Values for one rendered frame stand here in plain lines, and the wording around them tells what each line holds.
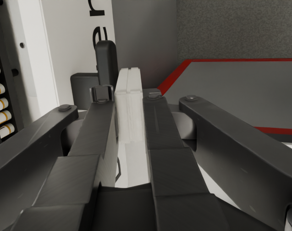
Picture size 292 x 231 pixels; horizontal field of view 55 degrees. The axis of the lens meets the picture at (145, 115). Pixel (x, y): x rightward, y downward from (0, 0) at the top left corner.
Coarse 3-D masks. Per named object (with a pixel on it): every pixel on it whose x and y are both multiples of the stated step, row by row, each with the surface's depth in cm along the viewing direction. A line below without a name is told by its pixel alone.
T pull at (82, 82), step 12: (96, 48) 19; (108, 48) 19; (96, 60) 19; (108, 60) 19; (108, 72) 19; (72, 84) 21; (84, 84) 20; (96, 84) 20; (108, 84) 20; (84, 96) 21; (84, 108) 21
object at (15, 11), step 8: (8, 0) 27; (16, 0) 27; (16, 8) 27; (16, 16) 27; (16, 24) 28; (16, 32) 28; (24, 40) 28; (24, 48) 28; (24, 56) 29; (24, 64) 29; (24, 72) 29; (32, 72) 29; (32, 80) 29; (32, 88) 30; (32, 96) 30
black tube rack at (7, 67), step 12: (0, 0) 28; (0, 24) 26; (0, 36) 27; (0, 48) 27; (0, 60) 27; (0, 72) 27; (12, 72) 30; (12, 84) 28; (0, 96) 28; (12, 96) 28; (12, 108) 28; (12, 120) 29; (12, 132) 30
